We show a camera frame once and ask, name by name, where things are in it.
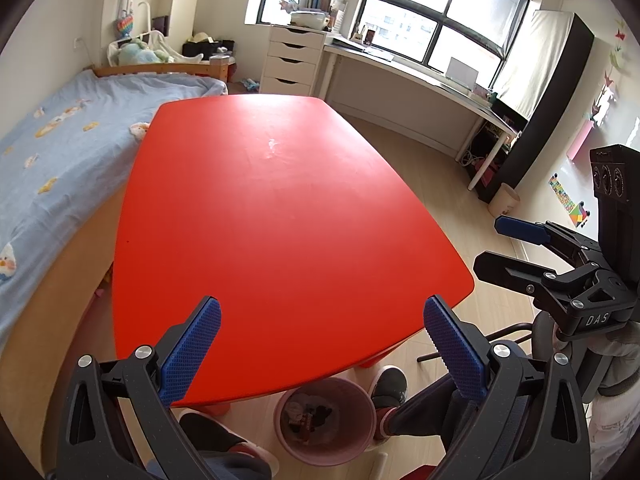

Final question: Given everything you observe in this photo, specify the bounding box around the wooden bed frame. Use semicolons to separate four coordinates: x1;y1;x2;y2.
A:
0;57;236;461

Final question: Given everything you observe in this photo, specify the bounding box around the black framed window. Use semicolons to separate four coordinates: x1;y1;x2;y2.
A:
245;0;538;83

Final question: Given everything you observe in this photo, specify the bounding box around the blue green plush toy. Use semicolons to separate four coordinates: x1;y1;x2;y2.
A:
107;37;176;66

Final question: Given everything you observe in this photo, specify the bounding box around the grey right shoe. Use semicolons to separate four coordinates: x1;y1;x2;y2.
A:
371;366;408;441

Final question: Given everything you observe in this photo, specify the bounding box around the person's left leg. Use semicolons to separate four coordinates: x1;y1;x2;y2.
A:
145;452;273;480

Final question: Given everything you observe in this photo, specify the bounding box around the red table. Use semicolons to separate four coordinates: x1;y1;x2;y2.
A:
111;95;475;416

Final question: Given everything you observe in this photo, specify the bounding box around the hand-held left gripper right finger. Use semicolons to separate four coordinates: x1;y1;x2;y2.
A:
422;295;593;480

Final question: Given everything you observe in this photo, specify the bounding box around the blue printed blanket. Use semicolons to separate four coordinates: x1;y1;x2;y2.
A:
0;70;228;351

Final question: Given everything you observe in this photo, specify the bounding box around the person's right leg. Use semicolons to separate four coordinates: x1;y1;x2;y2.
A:
387;375;476;441

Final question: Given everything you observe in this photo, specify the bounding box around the colourful sticker strip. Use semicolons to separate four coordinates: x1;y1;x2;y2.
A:
548;175;577;211

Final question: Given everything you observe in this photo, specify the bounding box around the white desk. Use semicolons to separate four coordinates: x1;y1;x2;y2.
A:
322;35;521;191

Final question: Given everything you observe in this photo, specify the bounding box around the white drawer unit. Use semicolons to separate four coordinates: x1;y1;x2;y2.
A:
260;25;331;98

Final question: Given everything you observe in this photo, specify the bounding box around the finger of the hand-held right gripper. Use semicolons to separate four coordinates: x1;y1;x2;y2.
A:
472;251;632;312
494;215;608;271

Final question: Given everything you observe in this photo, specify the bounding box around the black bag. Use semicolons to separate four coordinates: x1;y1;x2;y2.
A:
182;41;236;63

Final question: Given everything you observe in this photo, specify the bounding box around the small beige bin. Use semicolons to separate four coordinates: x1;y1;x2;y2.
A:
488;182;521;218

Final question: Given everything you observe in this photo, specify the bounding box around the person's leg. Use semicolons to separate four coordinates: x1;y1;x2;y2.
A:
387;375;476;441
145;452;273;480

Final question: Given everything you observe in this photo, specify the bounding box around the pink waste bin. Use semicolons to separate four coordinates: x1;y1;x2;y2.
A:
273;379;377;466

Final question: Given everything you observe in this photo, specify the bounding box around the dark left shoe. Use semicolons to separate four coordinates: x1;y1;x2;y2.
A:
179;409;280;478

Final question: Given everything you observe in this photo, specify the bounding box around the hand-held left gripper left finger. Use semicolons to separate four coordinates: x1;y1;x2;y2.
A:
57;296;223;480

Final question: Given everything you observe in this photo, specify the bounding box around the black and white panel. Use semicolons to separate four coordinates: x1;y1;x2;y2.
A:
477;9;596;205

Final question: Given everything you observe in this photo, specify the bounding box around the pink wall board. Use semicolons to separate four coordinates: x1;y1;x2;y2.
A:
566;120;596;161

